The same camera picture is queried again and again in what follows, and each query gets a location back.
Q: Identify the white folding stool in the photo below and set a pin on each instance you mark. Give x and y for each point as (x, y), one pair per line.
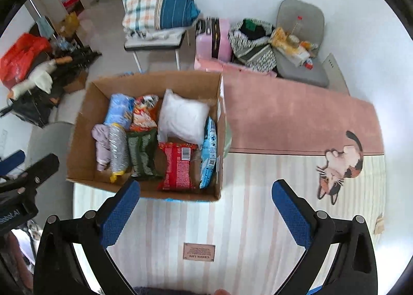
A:
(170, 42)

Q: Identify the red snack packet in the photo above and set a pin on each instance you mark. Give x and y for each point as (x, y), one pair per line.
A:
(178, 158)

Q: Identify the green snack packet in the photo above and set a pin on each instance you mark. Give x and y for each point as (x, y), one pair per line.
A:
(142, 147)

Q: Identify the red plastic bag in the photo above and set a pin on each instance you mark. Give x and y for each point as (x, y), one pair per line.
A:
(16, 63)

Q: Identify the pink suitcase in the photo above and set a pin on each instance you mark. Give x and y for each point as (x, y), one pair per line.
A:
(211, 35)

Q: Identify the white goose plush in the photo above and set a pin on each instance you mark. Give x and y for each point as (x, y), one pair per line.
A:
(39, 78)

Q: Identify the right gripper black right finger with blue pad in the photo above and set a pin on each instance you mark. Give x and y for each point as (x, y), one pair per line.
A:
(354, 269)

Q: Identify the white pillow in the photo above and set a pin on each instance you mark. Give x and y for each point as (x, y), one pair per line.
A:
(181, 118)

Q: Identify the light blue packet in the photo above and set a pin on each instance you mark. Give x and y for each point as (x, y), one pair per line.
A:
(208, 153)

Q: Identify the colourful snack packet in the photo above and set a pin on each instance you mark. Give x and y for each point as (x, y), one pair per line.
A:
(144, 115)

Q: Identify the pink striped cat rug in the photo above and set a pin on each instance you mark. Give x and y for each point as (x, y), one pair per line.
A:
(326, 145)

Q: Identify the blue snack packet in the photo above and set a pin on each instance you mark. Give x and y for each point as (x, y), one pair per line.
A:
(120, 111)

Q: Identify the brown cardboard box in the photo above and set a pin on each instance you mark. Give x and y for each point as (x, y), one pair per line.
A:
(206, 87)

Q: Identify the yellow snack bag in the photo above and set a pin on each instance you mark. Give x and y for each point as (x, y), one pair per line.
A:
(298, 52)

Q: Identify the yellow silver sponge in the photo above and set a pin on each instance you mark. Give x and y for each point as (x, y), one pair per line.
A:
(119, 153)

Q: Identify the lilac cloth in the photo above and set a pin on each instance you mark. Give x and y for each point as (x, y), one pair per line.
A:
(100, 133)

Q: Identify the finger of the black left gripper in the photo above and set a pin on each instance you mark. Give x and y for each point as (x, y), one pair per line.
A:
(39, 172)

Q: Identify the black white patterned bag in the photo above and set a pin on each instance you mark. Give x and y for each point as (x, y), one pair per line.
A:
(250, 43)

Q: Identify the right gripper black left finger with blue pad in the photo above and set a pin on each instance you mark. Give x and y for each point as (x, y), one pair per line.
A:
(57, 268)

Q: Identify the grey floor chair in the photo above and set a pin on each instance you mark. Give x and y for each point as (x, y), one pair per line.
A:
(300, 31)

